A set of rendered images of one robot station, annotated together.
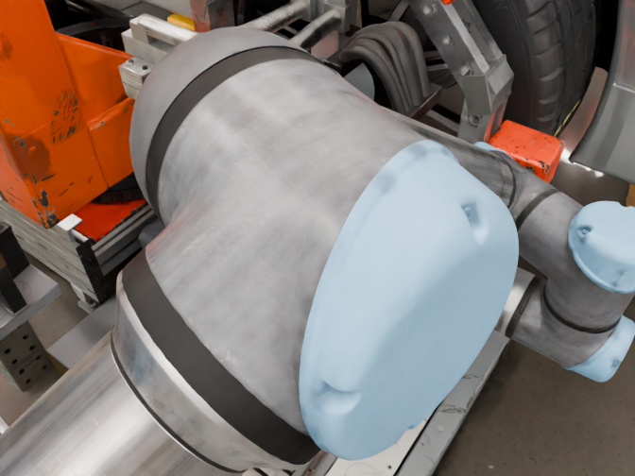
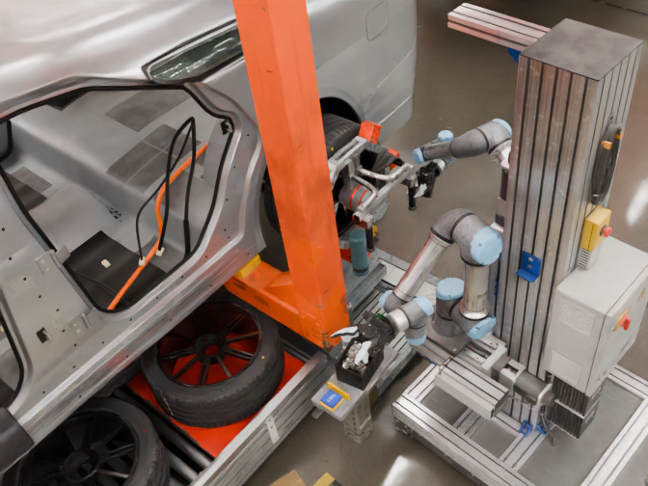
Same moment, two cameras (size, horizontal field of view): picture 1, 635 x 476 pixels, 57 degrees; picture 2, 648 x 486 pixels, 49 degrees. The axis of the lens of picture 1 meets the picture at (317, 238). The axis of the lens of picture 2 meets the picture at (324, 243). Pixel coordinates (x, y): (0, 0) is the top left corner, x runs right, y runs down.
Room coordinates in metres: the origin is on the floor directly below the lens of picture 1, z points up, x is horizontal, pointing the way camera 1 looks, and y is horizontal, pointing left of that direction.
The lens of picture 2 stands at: (0.53, 2.61, 3.15)
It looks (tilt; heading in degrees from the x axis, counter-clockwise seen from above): 44 degrees down; 280
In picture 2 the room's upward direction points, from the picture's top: 9 degrees counter-clockwise
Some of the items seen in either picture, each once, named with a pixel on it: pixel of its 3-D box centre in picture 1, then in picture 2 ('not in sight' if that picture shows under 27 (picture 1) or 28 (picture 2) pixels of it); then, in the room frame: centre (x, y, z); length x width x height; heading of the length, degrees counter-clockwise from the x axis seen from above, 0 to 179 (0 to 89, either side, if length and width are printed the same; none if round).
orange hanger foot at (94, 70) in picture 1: (156, 58); (268, 278); (1.22, 0.37, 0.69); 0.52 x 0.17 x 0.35; 144
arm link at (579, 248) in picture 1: (585, 255); (443, 144); (0.38, -0.26, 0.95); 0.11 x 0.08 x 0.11; 35
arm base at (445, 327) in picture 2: not in sight; (450, 314); (0.40, 0.75, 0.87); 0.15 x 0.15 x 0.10
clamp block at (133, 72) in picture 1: (156, 72); (363, 219); (0.76, 0.23, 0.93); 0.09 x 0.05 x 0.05; 144
